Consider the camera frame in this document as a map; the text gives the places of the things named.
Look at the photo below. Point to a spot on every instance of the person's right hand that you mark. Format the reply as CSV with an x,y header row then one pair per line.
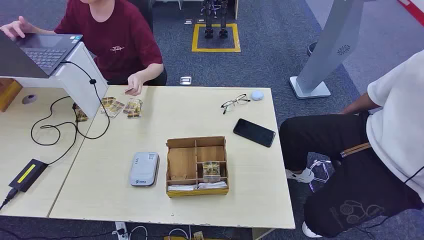
x,y
16,28

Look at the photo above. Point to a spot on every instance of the person's left hand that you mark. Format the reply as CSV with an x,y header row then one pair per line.
x,y
136,84

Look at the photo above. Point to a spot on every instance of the person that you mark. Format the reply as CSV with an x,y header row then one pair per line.
x,y
397,126
116,33

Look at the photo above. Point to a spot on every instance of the grey card reader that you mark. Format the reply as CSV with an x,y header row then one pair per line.
x,y
144,169

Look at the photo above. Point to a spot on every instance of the patterned card standing upright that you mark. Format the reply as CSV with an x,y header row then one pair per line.
x,y
211,169

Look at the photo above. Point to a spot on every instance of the small patterned card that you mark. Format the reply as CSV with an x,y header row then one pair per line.
x,y
198,236

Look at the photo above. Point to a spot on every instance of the dark grey laptop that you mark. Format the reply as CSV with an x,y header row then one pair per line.
x,y
43,54

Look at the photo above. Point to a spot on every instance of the silver floor socket plate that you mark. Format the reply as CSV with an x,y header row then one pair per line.
x,y
185,80

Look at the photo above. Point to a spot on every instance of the white laptop stand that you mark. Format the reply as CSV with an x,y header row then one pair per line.
x,y
79,82

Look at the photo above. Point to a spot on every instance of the black office chair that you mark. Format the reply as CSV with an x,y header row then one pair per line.
x,y
145,13

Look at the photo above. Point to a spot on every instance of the yellow floor tape square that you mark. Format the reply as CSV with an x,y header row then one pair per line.
x,y
215,50

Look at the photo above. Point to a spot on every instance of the wooden compartment box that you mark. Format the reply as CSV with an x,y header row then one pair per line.
x,y
182,162

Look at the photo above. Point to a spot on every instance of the black robot leg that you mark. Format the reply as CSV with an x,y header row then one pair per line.
x,y
208,20
223,20

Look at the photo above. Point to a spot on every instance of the white earbud case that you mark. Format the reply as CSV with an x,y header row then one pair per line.
x,y
257,95

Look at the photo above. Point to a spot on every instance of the white desk leg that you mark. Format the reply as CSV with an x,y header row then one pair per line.
x,y
236,8

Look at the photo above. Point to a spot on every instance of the black smartphone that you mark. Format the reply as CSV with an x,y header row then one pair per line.
x,y
254,132

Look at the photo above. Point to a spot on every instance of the black power adapter yellow label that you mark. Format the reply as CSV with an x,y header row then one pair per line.
x,y
28,175

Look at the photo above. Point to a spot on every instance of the white power strip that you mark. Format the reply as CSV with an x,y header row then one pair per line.
x,y
121,230

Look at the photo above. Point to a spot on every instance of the black round object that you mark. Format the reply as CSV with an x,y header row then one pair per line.
x,y
311,48

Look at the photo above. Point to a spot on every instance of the grey kiosk stand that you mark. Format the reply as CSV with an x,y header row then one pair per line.
x,y
331,43

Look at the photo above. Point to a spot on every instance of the black frame eyeglasses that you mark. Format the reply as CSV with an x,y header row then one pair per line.
x,y
228,106

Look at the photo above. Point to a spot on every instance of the chrome stool frame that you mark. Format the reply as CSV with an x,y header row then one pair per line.
x,y
321,162

